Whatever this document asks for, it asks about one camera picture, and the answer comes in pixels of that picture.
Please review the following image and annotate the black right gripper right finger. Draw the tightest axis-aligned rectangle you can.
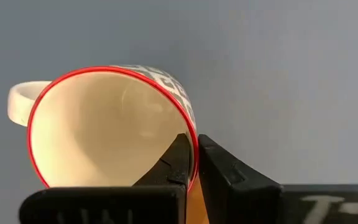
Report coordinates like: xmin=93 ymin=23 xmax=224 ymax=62
xmin=198 ymin=134 xmax=358 ymax=224

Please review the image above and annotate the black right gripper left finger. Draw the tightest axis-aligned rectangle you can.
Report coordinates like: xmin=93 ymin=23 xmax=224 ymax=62
xmin=19 ymin=133 xmax=192 ymax=224

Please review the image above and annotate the grey diamond pattern mug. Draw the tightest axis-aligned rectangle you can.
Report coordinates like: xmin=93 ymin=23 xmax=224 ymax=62
xmin=7 ymin=64 xmax=200 ymax=194

